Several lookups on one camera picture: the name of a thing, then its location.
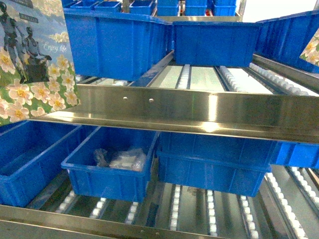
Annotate blue bin upper centre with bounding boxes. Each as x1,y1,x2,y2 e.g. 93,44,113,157
172,21,262,67

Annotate light blue flower gift bag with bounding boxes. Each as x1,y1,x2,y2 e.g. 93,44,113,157
0,0,80,126

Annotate blue bin with plastic bags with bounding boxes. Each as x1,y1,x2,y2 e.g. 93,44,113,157
61,126,160,202

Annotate stainless steel shelf rail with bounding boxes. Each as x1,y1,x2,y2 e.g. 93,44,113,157
38,85,319,143

